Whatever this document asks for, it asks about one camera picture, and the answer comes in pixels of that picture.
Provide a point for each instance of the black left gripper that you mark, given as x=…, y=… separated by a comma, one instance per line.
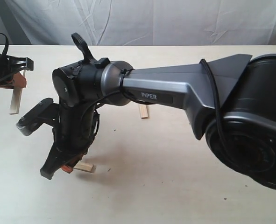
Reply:
x=10, y=68

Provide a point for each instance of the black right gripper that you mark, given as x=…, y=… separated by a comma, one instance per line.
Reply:
x=69, y=146

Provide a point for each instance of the long thin wood strip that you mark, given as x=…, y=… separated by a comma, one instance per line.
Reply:
x=16, y=99

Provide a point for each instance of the grooved wood block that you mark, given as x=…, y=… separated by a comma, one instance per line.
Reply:
x=85, y=167

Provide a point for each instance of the short wood strip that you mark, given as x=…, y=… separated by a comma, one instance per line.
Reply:
x=143, y=110

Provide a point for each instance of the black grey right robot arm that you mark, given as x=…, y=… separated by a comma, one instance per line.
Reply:
x=231, y=102

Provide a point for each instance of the white backdrop curtain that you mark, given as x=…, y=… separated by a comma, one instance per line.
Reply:
x=139, y=22

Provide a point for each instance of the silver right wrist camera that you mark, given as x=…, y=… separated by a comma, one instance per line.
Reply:
x=45, y=112

